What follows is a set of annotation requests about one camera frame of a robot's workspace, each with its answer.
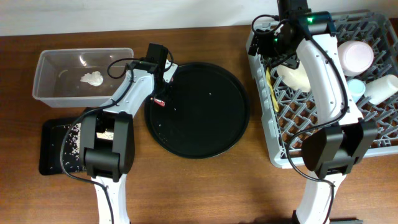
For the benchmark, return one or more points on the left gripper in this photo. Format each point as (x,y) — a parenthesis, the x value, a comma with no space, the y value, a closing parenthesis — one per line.
(170,93)

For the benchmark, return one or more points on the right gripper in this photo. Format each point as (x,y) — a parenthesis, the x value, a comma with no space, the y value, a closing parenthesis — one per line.
(291,60)

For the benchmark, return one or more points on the red snack wrapper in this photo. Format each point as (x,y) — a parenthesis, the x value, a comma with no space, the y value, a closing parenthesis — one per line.
(158,102)

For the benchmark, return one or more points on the beige plate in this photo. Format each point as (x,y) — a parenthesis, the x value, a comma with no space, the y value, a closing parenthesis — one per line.
(296,79)

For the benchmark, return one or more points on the yellow plastic knife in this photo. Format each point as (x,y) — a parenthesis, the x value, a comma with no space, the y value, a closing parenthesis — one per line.
(269,84)

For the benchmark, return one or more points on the white tissue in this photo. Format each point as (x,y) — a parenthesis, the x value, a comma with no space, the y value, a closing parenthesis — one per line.
(94,78)

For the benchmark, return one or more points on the pink bowl with rice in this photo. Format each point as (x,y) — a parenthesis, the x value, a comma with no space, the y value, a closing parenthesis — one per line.
(355,57)

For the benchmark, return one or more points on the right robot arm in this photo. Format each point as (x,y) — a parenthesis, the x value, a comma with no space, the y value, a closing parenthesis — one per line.
(342,136)

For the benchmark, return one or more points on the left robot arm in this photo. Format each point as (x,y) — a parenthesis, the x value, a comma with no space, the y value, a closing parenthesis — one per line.
(107,145)

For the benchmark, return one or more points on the grey dishwasher rack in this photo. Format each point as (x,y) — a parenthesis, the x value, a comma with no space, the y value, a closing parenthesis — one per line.
(297,110)

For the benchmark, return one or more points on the round black tray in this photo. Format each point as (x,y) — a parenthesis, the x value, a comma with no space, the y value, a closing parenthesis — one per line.
(206,112)

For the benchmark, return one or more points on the light blue cup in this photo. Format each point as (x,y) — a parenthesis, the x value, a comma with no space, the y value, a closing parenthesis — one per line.
(356,88)

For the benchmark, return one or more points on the clear plastic bin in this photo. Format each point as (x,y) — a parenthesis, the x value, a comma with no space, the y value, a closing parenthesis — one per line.
(57,76)

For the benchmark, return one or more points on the cream white cup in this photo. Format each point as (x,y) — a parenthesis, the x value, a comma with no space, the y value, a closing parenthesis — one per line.
(381,89)

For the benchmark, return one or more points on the black rectangular tray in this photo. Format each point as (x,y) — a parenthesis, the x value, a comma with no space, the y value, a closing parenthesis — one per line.
(53,133)

